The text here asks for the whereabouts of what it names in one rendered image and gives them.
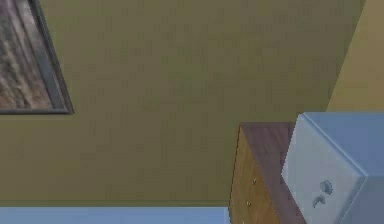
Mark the brown wooden chest of drawers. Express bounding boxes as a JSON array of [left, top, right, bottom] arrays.
[[227, 121, 308, 224]]

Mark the pale blue cabinet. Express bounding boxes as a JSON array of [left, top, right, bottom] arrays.
[[280, 111, 384, 224]]

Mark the grey framed wall picture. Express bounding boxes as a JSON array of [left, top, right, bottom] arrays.
[[0, 0, 75, 116]]

